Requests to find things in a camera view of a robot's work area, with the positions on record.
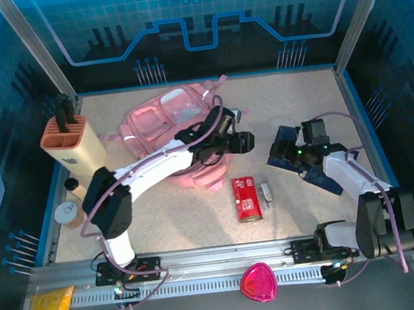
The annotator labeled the navy blue book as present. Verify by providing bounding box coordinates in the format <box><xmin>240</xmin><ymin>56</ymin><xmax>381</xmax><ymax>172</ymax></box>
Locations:
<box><xmin>262</xmin><ymin>118</ymin><xmax>347</xmax><ymax>204</ymax></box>

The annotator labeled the small silver object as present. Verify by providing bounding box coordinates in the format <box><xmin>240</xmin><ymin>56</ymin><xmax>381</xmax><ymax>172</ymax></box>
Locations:
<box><xmin>255</xmin><ymin>179</ymin><xmax>277</xmax><ymax>212</ymax></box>

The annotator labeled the red rectangular box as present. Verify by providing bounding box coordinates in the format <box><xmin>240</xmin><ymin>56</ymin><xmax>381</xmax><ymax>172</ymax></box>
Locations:
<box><xmin>230</xmin><ymin>174</ymin><xmax>265</xmax><ymax>224</ymax></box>

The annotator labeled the pink backpack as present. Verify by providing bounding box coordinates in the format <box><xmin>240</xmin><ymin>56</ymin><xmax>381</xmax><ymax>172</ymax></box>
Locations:
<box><xmin>93</xmin><ymin>71</ymin><xmax>261</xmax><ymax>207</ymax></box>

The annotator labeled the beige knife block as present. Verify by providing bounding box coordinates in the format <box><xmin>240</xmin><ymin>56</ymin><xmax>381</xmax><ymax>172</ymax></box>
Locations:
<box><xmin>36</xmin><ymin>110</ymin><xmax>110</xmax><ymax>181</ymax></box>

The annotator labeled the magenta triangular dish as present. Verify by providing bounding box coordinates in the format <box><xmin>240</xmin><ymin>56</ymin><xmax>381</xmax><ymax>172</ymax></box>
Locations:
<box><xmin>237</xmin><ymin>260</ymin><xmax>279</xmax><ymax>305</ymax></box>

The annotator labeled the small black-capped spice bottle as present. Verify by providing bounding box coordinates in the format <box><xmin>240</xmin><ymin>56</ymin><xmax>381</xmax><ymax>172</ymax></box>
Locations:
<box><xmin>63</xmin><ymin>175</ymin><xmax>90</xmax><ymax>202</ymax></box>

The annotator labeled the brown can with white lid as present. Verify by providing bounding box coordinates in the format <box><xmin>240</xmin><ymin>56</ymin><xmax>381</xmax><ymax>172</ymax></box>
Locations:
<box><xmin>53</xmin><ymin>199</ymin><xmax>88</xmax><ymax>231</ymax></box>

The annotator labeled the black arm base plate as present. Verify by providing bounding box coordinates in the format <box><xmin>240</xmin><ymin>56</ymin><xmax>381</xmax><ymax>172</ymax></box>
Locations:
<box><xmin>289</xmin><ymin>233</ymin><xmax>360</xmax><ymax>265</ymax></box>
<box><xmin>93</xmin><ymin>254</ymin><xmax>164</xmax><ymax>288</ymax></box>

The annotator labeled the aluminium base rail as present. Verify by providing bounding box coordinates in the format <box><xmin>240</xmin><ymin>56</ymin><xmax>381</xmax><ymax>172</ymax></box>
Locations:
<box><xmin>25</xmin><ymin>223</ymin><xmax>414</xmax><ymax>296</ymax></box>

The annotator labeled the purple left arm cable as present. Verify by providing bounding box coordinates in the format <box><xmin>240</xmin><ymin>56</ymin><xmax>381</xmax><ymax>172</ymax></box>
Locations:
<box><xmin>66</xmin><ymin>93</ymin><xmax>247</xmax><ymax>310</ymax></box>

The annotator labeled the black knife handle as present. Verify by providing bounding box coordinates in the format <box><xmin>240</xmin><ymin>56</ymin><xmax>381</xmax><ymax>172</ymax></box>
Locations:
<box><xmin>54</xmin><ymin>92</ymin><xmax>72</xmax><ymax>135</ymax></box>
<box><xmin>62</xmin><ymin>101</ymin><xmax>77</xmax><ymax>126</ymax></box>

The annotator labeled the grey slotted cable duct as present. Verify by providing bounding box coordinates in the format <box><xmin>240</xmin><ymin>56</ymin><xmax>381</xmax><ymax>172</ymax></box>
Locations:
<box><xmin>68</xmin><ymin>263</ymin><xmax>329</xmax><ymax>310</ymax></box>

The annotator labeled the aluminium frame post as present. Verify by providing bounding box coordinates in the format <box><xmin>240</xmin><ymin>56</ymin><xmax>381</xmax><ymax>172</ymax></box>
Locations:
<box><xmin>0</xmin><ymin>0</ymin><xmax>80</xmax><ymax>108</ymax></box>
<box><xmin>326</xmin><ymin>0</ymin><xmax>405</xmax><ymax>70</ymax></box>

